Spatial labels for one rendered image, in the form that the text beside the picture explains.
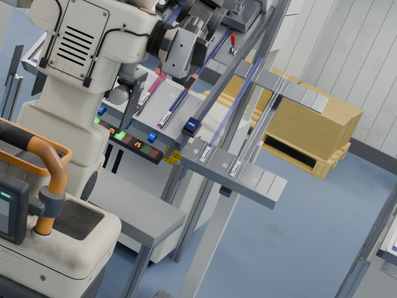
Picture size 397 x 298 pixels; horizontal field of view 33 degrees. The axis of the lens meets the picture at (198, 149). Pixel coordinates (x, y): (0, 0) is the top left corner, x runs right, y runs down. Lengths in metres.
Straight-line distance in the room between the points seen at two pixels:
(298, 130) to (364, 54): 1.12
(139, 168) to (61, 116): 1.15
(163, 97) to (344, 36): 3.36
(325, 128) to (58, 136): 3.24
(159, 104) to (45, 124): 0.79
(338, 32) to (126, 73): 4.02
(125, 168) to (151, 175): 0.12
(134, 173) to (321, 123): 2.20
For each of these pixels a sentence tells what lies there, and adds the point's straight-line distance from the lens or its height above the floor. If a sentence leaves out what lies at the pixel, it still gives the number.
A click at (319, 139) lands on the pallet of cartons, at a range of 4.80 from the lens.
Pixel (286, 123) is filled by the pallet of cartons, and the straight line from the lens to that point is 4.84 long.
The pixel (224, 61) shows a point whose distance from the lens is 2.57.
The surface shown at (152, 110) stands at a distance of 2.45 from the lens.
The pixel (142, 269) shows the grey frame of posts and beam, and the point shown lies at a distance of 2.60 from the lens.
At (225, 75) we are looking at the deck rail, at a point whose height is 0.95.
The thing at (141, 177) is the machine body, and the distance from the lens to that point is 2.83.
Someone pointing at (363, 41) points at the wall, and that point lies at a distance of 5.65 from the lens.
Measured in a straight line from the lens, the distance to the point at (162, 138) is 2.40.
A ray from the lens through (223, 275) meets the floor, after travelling 3.17.
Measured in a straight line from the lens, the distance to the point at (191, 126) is 2.36.
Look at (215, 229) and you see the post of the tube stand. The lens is 2.51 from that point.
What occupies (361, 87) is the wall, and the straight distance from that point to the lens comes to 5.69.
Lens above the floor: 1.55
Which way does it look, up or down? 20 degrees down
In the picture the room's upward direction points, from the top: 22 degrees clockwise
